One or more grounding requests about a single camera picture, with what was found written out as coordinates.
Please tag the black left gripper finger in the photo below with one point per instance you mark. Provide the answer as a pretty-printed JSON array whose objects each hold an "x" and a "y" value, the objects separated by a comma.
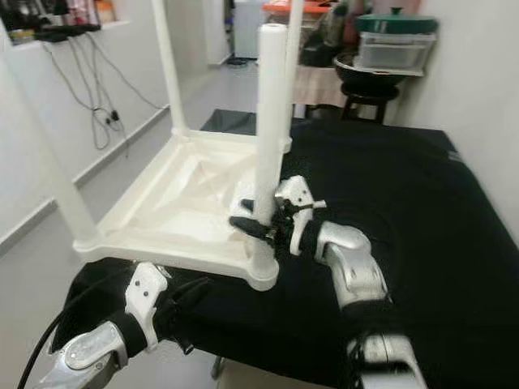
[{"x": 190, "y": 292}]

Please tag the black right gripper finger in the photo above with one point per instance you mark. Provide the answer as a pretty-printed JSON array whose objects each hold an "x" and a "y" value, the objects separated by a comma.
[
  {"x": 251, "y": 228},
  {"x": 247, "y": 206}
]

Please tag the white plastic children table top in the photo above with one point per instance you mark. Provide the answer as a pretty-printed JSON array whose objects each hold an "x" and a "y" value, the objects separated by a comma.
[{"x": 178, "y": 194}]

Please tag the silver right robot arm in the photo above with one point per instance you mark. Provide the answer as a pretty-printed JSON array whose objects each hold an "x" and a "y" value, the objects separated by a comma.
[{"x": 361, "y": 267}]

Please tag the black tablecloth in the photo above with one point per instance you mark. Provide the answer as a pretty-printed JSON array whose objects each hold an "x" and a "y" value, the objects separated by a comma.
[{"x": 397, "y": 203}]

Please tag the beige cloth covered side table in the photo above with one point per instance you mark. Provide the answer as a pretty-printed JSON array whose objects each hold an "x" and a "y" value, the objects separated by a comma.
[{"x": 320, "y": 85}]

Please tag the black round stool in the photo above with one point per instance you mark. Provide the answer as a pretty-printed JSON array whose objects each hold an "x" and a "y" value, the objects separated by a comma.
[{"x": 369, "y": 93}]

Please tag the white fridge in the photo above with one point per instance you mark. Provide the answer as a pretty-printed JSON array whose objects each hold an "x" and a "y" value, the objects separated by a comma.
[{"x": 246, "y": 28}]

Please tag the black bag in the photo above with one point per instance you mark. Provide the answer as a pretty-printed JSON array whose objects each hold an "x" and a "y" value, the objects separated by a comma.
[{"x": 320, "y": 40}]

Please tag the clear tape patch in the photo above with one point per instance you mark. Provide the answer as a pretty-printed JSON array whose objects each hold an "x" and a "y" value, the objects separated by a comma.
[{"x": 452, "y": 155}]

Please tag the orange lid storage box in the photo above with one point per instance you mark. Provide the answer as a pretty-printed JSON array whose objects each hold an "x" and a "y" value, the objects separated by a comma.
[{"x": 308, "y": 6}]

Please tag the clear container green lid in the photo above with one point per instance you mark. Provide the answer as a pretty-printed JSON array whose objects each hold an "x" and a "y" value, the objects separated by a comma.
[{"x": 396, "y": 44}]

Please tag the black electronic device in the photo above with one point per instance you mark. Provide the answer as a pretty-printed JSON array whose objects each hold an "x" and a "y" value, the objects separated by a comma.
[{"x": 49, "y": 24}]

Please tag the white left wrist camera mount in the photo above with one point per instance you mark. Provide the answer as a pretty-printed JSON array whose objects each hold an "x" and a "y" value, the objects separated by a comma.
[{"x": 146, "y": 296}]

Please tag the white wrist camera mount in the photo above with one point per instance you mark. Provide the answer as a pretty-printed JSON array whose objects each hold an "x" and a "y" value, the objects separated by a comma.
[
  {"x": 146, "y": 296},
  {"x": 292, "y": 193}
]

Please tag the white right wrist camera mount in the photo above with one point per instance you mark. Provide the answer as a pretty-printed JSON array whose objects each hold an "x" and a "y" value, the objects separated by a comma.
[{"x": 292, "y": 193}]

